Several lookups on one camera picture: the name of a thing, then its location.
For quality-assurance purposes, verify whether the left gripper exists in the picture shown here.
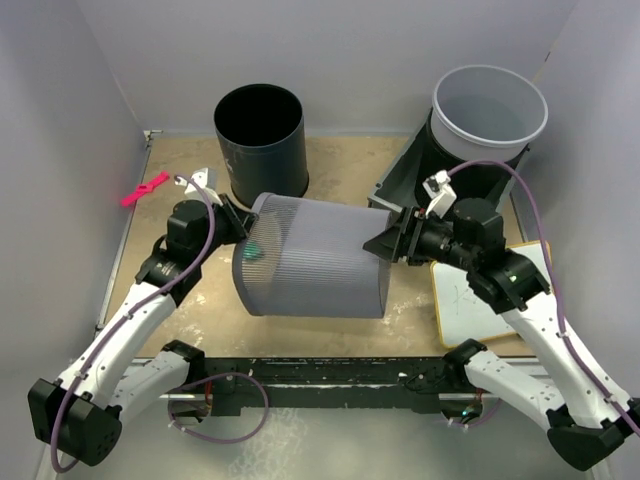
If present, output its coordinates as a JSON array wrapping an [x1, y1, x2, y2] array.
[[198, 198, 262, 264]]

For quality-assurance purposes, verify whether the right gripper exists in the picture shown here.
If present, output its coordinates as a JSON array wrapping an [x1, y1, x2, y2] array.
[[360, 205, 476, 272]]

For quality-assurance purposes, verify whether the grey ribbed laundry basket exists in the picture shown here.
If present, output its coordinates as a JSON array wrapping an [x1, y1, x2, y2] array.
[[232, 193, 391, 318]]

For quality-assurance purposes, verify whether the dark blue cylindrical bin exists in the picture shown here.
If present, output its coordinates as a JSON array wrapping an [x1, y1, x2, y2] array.
[[213, 83, 310, 207]]

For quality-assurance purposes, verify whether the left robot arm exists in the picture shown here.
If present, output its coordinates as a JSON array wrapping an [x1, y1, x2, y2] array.
[[27, 195, 257, 473]]

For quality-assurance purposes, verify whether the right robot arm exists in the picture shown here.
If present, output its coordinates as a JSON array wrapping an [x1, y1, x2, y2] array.
[[363, 199, 639, 471]]

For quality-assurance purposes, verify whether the green small box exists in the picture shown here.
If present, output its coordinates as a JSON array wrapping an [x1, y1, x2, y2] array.
[[243, 241, 263, 261]]

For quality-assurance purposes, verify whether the grey rectangular plastic crate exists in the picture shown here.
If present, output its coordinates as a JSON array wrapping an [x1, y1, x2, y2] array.
[[368, 117, 514, 213]]

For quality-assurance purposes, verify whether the pink plastic clip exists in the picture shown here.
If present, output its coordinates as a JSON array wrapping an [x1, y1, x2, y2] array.
[[120, 171, 170, 208]]

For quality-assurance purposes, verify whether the light grey plastic bucket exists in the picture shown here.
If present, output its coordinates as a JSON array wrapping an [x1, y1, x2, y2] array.
[[429, 65, 549, 162]]

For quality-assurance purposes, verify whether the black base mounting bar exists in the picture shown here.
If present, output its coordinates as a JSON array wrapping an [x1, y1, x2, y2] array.
[[170, 357, 477, 417]]

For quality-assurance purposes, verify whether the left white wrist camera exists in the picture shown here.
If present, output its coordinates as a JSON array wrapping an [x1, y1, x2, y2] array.
[[174, 167, 221, 205]]

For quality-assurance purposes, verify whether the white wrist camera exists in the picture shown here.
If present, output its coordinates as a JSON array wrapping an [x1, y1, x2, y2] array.
[[174, 167, 221, 205], [422, 170, 457, 218]]

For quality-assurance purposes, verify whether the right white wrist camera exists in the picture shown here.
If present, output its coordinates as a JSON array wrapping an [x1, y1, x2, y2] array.
[[422, 170, 457, 218]]

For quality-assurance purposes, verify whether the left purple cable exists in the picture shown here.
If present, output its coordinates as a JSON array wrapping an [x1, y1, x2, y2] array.
[[49, 173, 219, 474]]

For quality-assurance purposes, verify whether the small whiteboard with yellow frame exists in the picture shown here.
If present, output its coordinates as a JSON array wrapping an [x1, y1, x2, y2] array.
[[429, 239, 556, 350]]

